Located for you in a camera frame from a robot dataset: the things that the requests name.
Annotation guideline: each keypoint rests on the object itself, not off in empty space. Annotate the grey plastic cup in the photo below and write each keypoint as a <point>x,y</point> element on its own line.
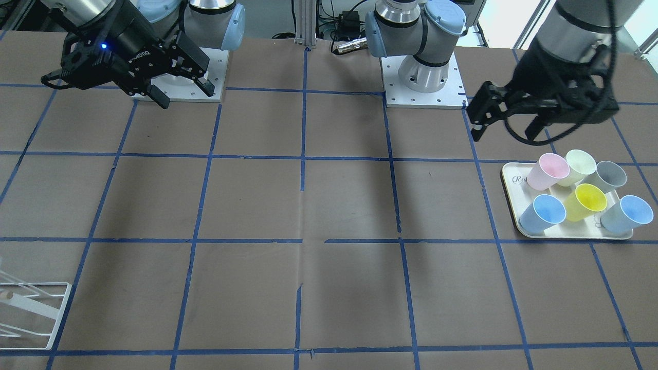
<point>608,177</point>

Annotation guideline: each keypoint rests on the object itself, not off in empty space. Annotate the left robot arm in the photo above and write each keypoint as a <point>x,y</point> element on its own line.
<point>570,30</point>

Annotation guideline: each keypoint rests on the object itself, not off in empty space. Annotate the pink plastic cup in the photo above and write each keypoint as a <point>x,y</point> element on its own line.
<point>547,171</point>

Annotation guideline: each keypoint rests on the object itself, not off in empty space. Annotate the light blue plastic cup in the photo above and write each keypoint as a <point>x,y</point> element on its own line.
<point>628,214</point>

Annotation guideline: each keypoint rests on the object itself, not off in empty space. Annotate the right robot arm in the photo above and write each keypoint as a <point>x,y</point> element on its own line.
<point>209,24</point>

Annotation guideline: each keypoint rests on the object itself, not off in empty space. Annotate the yellow plastic cup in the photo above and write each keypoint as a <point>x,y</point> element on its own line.
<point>584,201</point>

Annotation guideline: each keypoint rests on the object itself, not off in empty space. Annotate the silver cable connector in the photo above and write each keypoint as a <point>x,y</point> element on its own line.
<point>350,46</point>

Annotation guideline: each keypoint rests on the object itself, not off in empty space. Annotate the cream plastic tray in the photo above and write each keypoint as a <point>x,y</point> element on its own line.
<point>520,196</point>

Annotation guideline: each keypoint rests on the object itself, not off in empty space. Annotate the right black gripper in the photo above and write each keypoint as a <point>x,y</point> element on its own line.
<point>125,37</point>

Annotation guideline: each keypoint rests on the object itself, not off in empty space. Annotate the aluminium frame post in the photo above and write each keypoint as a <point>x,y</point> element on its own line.
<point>305,23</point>

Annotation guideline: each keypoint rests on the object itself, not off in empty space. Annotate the pale green plastic cup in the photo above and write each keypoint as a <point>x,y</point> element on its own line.
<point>581,165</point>

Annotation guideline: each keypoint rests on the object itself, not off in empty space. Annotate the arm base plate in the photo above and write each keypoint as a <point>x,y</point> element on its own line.
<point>180,89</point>
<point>409,84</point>

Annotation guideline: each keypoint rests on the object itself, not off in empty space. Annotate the white wire cup rack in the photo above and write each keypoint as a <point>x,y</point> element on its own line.
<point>32,313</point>

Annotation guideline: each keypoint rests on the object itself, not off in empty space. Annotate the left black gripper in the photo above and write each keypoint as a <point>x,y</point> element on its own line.
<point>541,71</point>

